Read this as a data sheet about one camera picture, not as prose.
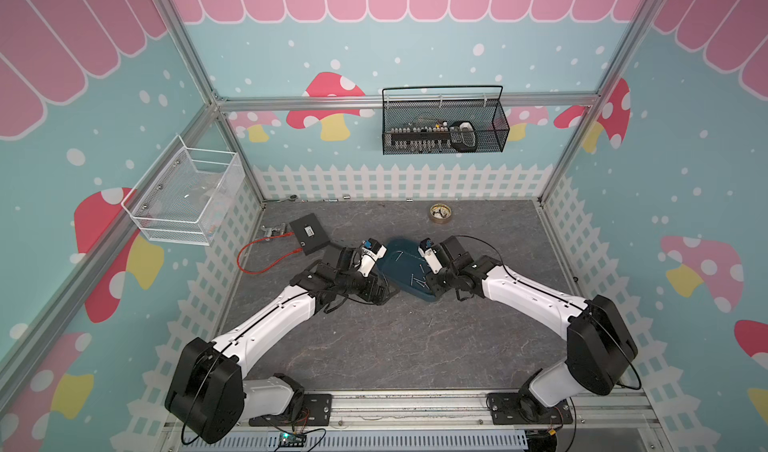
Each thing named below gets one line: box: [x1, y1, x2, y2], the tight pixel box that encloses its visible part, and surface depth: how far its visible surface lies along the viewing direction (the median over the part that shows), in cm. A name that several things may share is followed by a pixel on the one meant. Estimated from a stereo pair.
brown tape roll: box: [429, 203, 452, 224], surface depth 118 cm
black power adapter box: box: [289, 212, 330, 256], surface depth 111 cm
